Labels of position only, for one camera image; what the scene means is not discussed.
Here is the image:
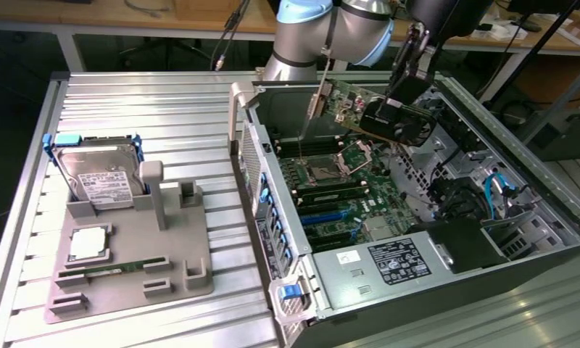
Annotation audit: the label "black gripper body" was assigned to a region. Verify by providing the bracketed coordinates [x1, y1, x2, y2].
[404, 0, 491, 47]

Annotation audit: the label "graphics card with black fan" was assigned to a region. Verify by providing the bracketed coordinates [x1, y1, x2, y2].
[307, 45, 439, 148]

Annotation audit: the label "white and orange desk items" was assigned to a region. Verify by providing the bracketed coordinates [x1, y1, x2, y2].
[474, 20, 530, 41]

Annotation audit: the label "black monitor base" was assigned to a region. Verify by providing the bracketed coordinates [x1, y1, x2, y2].
[506, 0, 580, 15]

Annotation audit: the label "metal socket cover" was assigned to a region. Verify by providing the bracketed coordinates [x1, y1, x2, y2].
[336, 139, 376, 168]

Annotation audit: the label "black stand pole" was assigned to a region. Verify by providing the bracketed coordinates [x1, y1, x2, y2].
[478, 0, 580, 101]

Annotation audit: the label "perforated metal drive cage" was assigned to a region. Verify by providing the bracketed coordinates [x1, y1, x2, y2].
[389, 108, 468, 215]

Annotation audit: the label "thin locking lever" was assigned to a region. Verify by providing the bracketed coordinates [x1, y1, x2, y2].
[297, 119, 311, 160]

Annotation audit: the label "green motherboard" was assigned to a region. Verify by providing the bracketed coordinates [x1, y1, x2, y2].
[272, 135, 408, 254]

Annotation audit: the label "CPU socket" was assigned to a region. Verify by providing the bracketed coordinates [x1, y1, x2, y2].
[303, 157, 343, 185]

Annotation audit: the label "black RAM stick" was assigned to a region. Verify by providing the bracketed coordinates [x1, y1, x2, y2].
[293, 188, 371, 207]

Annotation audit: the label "blue expansion slot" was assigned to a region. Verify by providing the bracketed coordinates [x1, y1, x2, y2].
[299, 209, 355, 226]

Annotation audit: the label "black plastic shroud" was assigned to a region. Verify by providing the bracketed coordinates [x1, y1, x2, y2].
[408, 221, 512, 276]

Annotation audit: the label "blue card retainer strip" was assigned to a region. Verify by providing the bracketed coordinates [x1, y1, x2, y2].
[256, 173, 297, 271]

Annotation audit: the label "grey disk bay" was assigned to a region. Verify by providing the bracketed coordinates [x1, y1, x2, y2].
[480, 208, 580, 262]

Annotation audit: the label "grey power supply unit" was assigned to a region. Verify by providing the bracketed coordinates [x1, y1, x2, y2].
[311, 231, 459, 310]

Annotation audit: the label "open black PC case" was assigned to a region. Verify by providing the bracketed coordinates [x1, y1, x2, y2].
[227, 70, 580, 348]

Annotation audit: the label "blue case latch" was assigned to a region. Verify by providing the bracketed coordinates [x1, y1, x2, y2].
[276, 284, 304, 300]

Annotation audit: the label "hard disk in blue carrier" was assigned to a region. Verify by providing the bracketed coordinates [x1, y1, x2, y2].
[41, 133, 147, 212]

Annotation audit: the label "grey parts rack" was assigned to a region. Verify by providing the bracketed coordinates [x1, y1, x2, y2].
[44, 159, 217, 326]

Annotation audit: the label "green RAM stick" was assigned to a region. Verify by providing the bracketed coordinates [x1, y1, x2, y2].
[83, 262, 149, 278]

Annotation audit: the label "silver CPU chip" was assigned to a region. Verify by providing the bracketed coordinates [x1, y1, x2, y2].
[68, 227, 111, 262]

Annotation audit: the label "wooden desk with white frame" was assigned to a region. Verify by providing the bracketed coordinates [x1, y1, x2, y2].
[389, 7, 580, 104]
[0, 0, 280, 73]

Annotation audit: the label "black wire bundle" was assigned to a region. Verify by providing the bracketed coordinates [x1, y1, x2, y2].
[430, 177, 490, 223]

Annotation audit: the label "blue wire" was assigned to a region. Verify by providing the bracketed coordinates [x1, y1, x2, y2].
[482, 171, 519, 223]

